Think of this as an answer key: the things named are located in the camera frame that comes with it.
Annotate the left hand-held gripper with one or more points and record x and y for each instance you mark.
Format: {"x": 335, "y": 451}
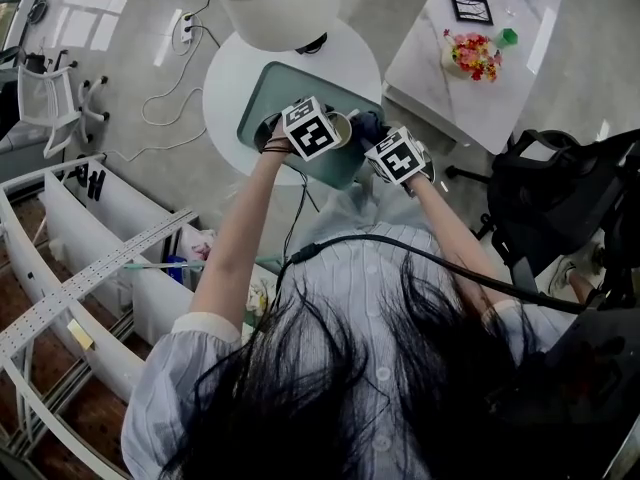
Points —
{"x": 307, "y": 130}

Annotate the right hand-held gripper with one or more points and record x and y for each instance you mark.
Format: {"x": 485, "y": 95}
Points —
{"x": 397, "y": 157}

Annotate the white cup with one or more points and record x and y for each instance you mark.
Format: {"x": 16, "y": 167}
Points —
{"x": 344, "y": 130}

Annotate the dark blue cloth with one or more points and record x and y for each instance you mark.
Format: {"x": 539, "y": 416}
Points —
{"x": 370, "y": 125}

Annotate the person's right forearm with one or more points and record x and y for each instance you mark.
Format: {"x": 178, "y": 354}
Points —
{"x": 450, "y": 228}

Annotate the person's left forearm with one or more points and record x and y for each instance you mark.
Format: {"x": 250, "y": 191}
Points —
{"x": 235, "y": 248}

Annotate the black wrist bands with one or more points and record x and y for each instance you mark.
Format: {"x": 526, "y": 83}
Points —
{"x": 276, "y": 147}

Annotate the teal tray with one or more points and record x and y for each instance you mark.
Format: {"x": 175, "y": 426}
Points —
{"x": 280, "y": 88}

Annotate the person's pale blue skirt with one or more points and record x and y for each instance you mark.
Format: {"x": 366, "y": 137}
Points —
{"x": 350, "y": 208}

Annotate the round white table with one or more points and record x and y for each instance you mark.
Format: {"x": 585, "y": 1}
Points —
{"x": 225, "y": 98}

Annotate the white marble table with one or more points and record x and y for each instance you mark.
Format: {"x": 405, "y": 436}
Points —
{"x": 425, "y": 68}

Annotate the potted colourful flowers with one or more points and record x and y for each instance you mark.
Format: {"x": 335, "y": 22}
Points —
{"x": 472, "y": 55}

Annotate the person's striped shirt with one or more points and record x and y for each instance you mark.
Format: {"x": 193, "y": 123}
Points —
{"x": 360, "y": 278}

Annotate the white lamp shade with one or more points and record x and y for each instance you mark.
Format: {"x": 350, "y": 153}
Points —
{"x": 280, "y": 3}

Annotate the white power strip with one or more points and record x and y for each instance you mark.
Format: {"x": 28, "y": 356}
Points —
{"x": 186, "y": 30}

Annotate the black headrest office chair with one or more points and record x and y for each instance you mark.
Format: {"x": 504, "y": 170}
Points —
{"x": 550, "y": 198}

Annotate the white floral plastic bag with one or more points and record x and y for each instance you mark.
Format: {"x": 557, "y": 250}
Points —
{"x": 197, "y": 245}

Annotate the small green container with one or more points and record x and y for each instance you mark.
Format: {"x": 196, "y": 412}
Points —
{"x": 507, "y": 38}

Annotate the blue box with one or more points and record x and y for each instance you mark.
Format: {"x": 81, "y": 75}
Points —
{"x": 175, "y": 267}

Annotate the white sneaker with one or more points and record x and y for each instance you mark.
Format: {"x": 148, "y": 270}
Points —
{"x": 562, "y": 273}

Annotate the white perforated metal rack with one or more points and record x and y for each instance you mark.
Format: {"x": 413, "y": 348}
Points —
{"x": 100, "y": 268}

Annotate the white mesh office chair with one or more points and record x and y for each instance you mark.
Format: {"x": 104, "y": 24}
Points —
{"x": 45, "y": 98}

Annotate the black head-mounted rig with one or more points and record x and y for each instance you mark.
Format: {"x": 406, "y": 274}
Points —
{"x": 590, "y": 368}

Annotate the yellow paper tag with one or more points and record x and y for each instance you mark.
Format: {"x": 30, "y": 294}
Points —
{"x": 80, "y": 335}

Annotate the black picture frame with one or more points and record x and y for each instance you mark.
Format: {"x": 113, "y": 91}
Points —
{"x": 471, "y": 9}

